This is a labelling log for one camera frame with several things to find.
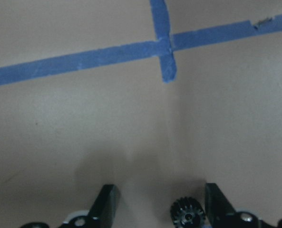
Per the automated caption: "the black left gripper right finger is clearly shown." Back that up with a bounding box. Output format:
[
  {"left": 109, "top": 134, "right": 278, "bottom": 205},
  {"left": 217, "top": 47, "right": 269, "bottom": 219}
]
[{"left": 204, "top": 183, "right": 236, "bottom": 228}]

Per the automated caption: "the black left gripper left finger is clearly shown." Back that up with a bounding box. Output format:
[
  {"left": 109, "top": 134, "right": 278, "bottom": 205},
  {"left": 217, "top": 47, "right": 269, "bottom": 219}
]
[{"left": 87, "top": 184, "right": 120, "bottom": 228}]

